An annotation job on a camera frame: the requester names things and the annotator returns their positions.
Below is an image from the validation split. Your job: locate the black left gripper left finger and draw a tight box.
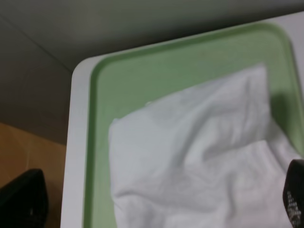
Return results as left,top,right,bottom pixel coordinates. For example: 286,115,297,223
0,169,49,228

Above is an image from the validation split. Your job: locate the white short sleeve t-shirt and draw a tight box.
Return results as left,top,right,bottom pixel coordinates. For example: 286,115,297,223
108,65,299,228

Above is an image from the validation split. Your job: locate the green plastic tray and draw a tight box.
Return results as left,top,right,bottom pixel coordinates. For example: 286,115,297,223
83,22,304,228

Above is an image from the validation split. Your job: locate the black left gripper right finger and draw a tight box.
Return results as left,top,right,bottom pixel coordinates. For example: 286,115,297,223
283,159,304,228

